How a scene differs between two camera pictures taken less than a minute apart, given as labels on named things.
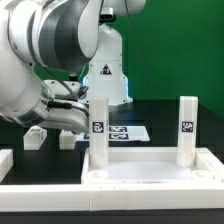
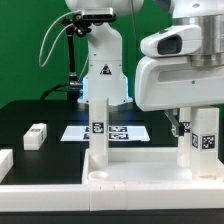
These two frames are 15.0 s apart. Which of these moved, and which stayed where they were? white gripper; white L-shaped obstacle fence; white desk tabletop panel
Moved: white gripper
Stayed: white L-shaped obstacle fence; white desk tabletop panel
